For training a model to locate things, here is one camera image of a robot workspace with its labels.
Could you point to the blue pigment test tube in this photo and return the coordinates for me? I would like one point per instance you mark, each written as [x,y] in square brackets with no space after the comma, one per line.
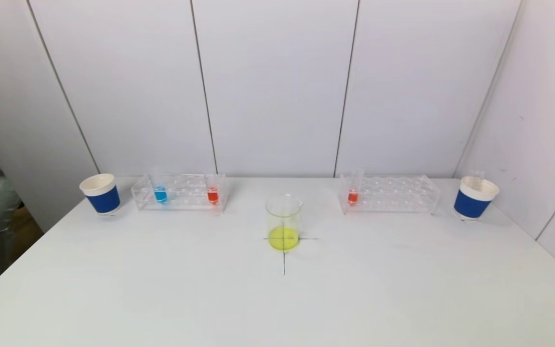
[160,194]

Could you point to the yellow pigment test tube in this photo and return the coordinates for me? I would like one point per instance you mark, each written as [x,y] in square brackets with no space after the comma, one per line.
[477,177]

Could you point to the clear glass beaker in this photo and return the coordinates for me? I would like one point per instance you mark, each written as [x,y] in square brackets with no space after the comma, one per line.
[283,238]

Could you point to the red pigment test tube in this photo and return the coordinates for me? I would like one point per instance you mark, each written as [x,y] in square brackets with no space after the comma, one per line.
[353,197]
[213,195]

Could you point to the clear acrylic test tube rack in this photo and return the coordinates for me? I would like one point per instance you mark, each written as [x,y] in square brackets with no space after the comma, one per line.
[186,195]
[393,195]

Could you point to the blue sleeved paper cup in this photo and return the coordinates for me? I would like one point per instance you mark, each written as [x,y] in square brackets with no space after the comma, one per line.
[472,205]
[103,200]

